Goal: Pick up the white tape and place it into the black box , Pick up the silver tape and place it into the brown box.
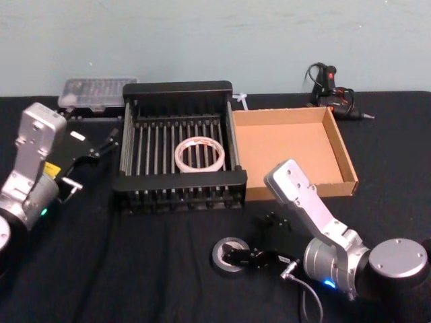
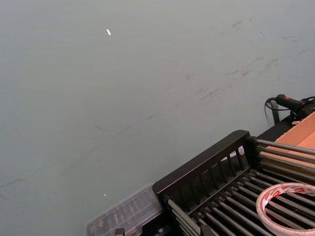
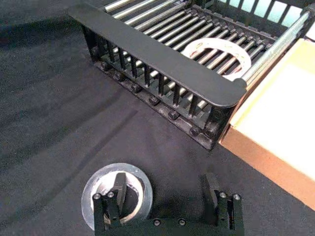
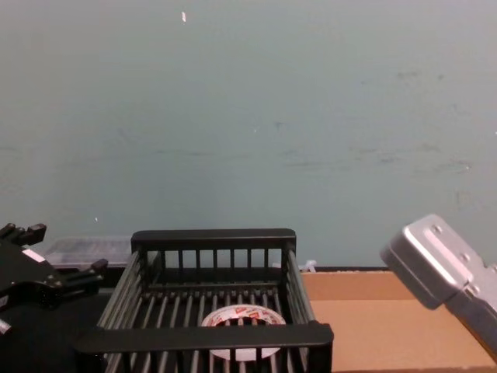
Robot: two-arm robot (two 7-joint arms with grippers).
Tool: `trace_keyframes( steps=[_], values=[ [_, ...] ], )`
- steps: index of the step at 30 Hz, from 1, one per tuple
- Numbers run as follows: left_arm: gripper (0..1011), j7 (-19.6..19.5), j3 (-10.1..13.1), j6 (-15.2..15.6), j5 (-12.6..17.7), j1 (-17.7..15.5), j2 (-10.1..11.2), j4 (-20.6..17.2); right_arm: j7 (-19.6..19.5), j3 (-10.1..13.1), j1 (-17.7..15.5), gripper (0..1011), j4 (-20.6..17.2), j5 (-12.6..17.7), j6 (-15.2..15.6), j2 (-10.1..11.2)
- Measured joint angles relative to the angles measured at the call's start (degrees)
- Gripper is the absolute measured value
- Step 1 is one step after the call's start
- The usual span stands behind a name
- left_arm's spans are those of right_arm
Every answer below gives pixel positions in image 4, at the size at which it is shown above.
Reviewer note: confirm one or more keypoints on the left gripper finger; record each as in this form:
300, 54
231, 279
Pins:
27, 233
74, 285

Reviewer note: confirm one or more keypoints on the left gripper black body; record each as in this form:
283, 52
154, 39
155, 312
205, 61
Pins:
19, 272

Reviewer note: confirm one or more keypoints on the pale wall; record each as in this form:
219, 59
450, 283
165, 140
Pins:
248, 116

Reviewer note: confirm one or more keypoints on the shallow brown cardboard tray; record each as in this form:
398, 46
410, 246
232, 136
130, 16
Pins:
369, 330

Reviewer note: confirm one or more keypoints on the white tape roll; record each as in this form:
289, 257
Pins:
248, 312

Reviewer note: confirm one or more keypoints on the black rack with steel bars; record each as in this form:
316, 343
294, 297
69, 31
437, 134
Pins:
202, 338

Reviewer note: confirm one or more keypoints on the clear plastic case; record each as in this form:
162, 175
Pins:
89, 250

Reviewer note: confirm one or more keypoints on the small white plastic piece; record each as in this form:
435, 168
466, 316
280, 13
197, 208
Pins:
308, 266

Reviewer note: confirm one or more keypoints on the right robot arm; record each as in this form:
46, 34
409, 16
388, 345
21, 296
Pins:
438, 260

